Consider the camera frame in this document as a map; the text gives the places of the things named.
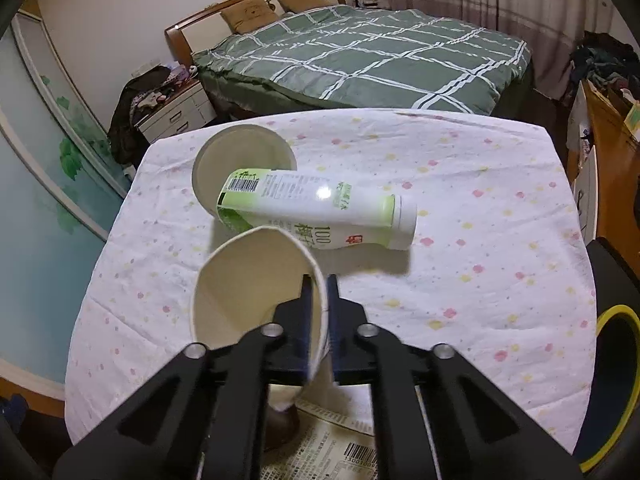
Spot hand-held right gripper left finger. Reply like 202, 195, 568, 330
52, 274, 321, 480

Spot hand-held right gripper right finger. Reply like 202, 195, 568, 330
326, 274, 586, 480

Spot pale green drink carton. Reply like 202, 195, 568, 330
260, 397, 386, 480

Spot cream paper cup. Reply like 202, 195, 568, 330
192, 127, 297, 226
191, 226, 333, 413

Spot yellow rimmed dark trash bin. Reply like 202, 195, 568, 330
575, 305, 640, 471

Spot white green plastic bottle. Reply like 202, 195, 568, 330
215, 169, 418, 251

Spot white floral tablecloth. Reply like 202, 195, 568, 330
64, 107, 598, 461

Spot white nightstand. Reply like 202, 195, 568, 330
135, 80, 217, 143

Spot dark garment heap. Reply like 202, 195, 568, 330
109, 65, 173, 166

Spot black furniture piece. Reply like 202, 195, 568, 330
585, 237, 640, 283

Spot leaf printed wardrobe door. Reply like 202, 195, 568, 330
0, 10, 131, 386

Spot green checked duvet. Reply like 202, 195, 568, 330
192, 4, 532, 115

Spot dark bed base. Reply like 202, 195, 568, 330
497, 57, 537, 113

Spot wooden headboard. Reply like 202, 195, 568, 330
165, 0, 347, 61

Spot wooden desk with white drawers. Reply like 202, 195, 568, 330
567, 80, 640, 261

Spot small green box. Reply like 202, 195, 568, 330
622, 102, 640, 141

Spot clothes pile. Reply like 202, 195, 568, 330
570, 30, 640, 101

